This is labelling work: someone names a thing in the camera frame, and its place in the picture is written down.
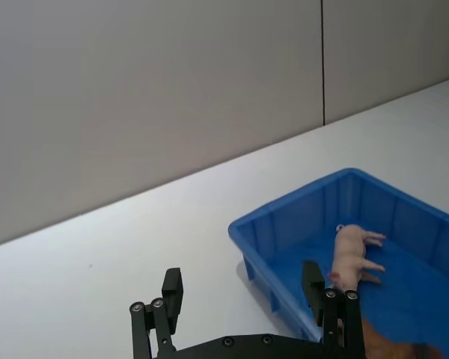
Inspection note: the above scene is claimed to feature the blue plastic bin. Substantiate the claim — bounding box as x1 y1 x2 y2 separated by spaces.
227 168 449 359

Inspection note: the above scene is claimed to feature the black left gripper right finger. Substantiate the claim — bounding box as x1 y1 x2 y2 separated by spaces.
301 261 367 359

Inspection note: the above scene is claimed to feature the orange brown toy animal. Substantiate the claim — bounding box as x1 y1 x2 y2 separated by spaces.
361 317 443 359

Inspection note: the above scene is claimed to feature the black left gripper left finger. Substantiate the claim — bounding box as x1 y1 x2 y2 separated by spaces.
129 267 184 359

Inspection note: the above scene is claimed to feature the pink toy pig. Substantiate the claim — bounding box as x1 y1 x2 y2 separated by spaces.
328 223 388 293

